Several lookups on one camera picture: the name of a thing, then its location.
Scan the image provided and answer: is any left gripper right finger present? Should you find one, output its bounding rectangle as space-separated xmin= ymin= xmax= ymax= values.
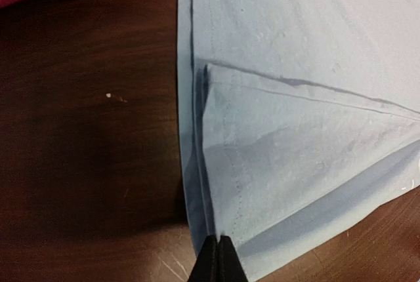
xmin=217 ymin=235 xmax=247 ymax=282

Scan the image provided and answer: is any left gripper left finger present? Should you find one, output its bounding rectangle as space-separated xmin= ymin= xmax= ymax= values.
xmin=188 ymin=235 xmax=218 ymax=282

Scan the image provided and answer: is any blue printed garment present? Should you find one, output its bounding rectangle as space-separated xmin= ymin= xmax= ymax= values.
xmin=177 ymin=0 xmax=419 ymax=281

